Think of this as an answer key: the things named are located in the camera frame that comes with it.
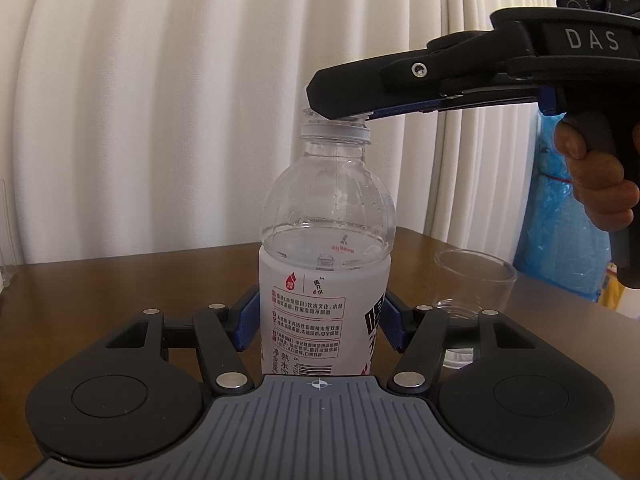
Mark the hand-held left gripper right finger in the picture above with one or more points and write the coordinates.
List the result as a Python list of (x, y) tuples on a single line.
[(395, 331)]

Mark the clear white-label water bottle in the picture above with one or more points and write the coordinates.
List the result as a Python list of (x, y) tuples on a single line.
[(325, 260)]

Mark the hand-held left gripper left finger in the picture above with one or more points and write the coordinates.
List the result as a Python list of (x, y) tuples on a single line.
[(246, 327)]

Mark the yellow packet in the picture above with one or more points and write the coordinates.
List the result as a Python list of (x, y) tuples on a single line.
[(622, 295)]

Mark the white curtain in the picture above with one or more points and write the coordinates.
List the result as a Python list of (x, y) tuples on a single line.
[(200, 110)]

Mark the blue plastic bag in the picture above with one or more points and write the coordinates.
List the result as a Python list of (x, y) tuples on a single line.
[(555, 230)]

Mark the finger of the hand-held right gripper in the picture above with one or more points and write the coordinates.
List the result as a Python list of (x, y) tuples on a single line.
[(420, 106), (340, 85)]

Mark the clear plastic cup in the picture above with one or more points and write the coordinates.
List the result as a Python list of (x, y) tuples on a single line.
[(475, 285)]

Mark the white bottle cap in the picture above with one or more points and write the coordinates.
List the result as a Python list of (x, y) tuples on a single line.
[(307, 100)]

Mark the person's right hand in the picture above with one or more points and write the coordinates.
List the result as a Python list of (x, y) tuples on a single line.
[(600, 185)]

